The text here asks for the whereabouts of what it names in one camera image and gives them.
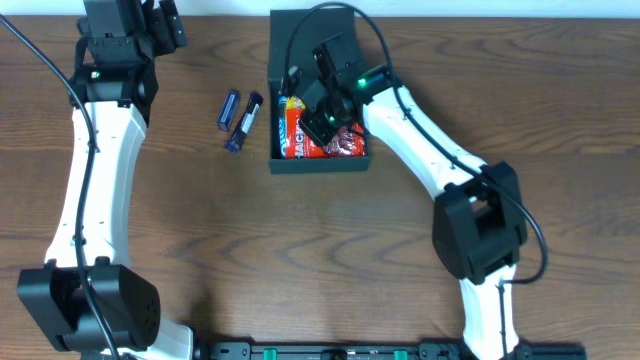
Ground yellow Hacks candy bag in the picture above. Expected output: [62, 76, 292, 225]
[286, 96, 306, 110]

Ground red Hacks candy bag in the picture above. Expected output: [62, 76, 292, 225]
[285, 109, 365, 159]

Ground blue Oreo cookie pack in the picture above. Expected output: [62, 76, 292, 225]
[277, 96, 288, 158]

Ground dark green box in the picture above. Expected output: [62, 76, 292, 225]
[267, 8, 370, 175]

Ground dark blue snack bar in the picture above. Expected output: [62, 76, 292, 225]
[225, 91, 264, 153]

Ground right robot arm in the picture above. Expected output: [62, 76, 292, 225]
[289, 66, 527, 359]

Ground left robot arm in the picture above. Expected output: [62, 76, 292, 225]
[17, 0, 207, 359]

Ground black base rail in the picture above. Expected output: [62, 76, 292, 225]
[191, 340, 587, 360]

